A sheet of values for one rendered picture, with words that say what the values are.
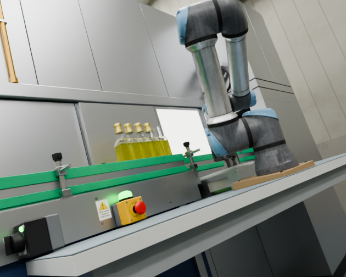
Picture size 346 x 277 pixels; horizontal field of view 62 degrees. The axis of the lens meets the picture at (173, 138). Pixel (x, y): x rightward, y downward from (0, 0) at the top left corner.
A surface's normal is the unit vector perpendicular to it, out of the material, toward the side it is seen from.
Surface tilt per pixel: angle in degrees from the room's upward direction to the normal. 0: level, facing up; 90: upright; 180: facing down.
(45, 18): 90
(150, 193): 90
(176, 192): 90
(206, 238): 90
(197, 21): 112
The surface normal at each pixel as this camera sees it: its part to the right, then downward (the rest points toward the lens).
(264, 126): -0.08, -0.11
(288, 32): -0.76, 0.10
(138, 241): 0.59, -0.34
